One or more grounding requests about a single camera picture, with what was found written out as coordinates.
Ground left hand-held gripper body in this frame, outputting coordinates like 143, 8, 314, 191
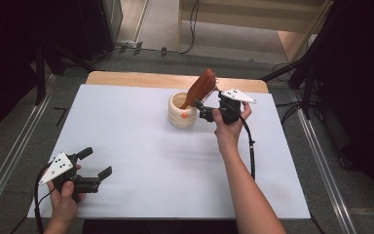
38, 151, 101, 204

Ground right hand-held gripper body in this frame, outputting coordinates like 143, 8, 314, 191
199, 88, 257, 126

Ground wooden paddle hairbrush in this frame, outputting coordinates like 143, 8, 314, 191
179, 68, 220, 110

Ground cream ribbed cup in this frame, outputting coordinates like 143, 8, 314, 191
168, 92, 199, 129

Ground person's right hand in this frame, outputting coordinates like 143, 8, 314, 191
211, 100, 253, 155

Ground person's left hand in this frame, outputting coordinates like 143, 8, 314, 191
47, 164, 86, 226

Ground white board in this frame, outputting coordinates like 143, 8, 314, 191
27, 84, 311, 219

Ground light wooden table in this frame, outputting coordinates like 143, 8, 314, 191
85, 71, 270, 95

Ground beige wooden shelf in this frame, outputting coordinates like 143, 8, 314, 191
176, 0, 335, 63

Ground black tripod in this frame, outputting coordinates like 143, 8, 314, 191
261, 0, 335, 121

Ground black stand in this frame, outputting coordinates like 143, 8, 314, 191
33, 40, 95, 106

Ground white power strip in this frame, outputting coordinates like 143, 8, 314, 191
115, 39, 138, 49

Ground black cabinet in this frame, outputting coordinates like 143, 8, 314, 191
76, 0, 125, 62

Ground left hand-held gripper cable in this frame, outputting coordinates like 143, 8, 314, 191
33, 169, 58, 234

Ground hand-held gripper cable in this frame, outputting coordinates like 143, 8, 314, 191
33, 169, 58, 234
238, 115, 257, 181

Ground right hand-held gripper cable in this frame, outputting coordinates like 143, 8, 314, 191
238, 115, 257, 181

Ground metal floor rail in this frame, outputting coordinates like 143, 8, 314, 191
288, 89, 358, 234
0, 74, 57, 226

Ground black floor cables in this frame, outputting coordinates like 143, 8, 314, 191
274, 100, 307, 127

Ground black hanging cable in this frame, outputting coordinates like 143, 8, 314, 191
178, 0, 201, 55

